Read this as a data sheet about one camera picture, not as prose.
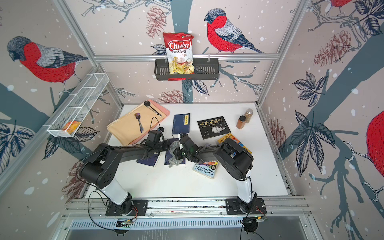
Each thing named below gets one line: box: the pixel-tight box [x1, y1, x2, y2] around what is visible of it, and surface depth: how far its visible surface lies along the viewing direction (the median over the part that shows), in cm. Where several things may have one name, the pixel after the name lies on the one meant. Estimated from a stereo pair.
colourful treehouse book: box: [192, 160, 219, 179], surface depth 87 cm
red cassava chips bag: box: [162, 32, 194, 75], surface depth 84 cm
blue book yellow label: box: [171, 113, 190, 135], surface depth 109 cm
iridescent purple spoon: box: [134, 112, 144, 133], surface depth 112 cm
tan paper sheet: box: [106, 101, 167, 146], surface depth 110 cm
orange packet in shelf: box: [62, 121, 81, 135], surface depth 68 cm
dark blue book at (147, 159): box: [136, 152, 160, 167], surface depth 89 cm
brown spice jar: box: [236, 115, 246, 130], surface depth 103 cm
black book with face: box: [197, 116, 231, 140], surface depth 106 cm
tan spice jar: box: [244, 108, 254, 124], surface depth 105 cm
